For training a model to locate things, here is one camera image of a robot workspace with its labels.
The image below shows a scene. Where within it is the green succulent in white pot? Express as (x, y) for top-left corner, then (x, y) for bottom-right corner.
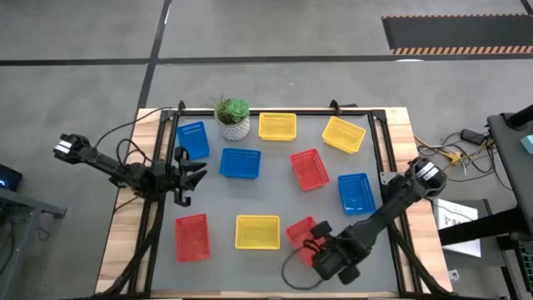
(207, 94), (252, 142)

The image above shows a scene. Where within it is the white printed cardboard box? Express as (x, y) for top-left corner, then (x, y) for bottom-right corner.
(432, 198), (483, 258)

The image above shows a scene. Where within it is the red plastic mesh basket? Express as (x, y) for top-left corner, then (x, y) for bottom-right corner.
(289, 147), (331, 193)
(286, 215), (324, 268)
(174, 213), (212, 264)

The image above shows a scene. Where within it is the black hazard-striped floor mat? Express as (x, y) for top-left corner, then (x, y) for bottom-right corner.
(381, 13), (533, 56)

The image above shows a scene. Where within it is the black metal beam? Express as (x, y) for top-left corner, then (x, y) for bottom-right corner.
(437, 207), (533, 247)

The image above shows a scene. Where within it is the blue plastic mesh basket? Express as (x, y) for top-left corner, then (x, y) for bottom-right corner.
(337, 172), (377, 217)
(218, 147), (262, 180)
(176, 121), (211, 161)

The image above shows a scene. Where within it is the backlit keyboard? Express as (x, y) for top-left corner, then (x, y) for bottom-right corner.
(517, 243), (533, 284)

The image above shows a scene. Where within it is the grey metal desk frame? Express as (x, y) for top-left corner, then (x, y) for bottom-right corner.
(0, 187), (67, 300)

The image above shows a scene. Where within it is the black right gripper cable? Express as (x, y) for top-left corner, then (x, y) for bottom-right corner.
(281, 239), (330, 292)

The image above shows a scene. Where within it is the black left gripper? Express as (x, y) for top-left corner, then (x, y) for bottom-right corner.
(156, 146), (208, 208)

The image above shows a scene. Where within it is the black device with blue light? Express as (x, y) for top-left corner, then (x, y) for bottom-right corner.
(0, 163), (24, 193)

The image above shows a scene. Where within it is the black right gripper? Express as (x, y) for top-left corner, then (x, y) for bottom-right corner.
(310, 220), (370, 287)

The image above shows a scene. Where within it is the black aluminium table frame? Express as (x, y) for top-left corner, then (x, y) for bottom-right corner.
(97, 99), (453, 299)

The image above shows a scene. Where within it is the black power adapter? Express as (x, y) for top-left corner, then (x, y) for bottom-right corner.
(460, 128), (488, 146)

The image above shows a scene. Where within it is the yellow cable with plug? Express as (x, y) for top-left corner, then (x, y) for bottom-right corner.
(414, 133), (496, 166)

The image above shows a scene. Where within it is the grey table mat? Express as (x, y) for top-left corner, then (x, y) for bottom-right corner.
(150, 112), (401, 293)

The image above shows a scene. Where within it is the black side table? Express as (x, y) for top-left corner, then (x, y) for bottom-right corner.
(486, 102), (533, 234)

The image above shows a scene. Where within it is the long black arm cable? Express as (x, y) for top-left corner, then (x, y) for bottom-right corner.
(94, 106), (178, 149)

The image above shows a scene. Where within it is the yellow plastic mesh basket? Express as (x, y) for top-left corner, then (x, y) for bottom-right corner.
(321, 115), (367, 154)
(234, 214), (281, 251)
(258, 112), (298, 142)

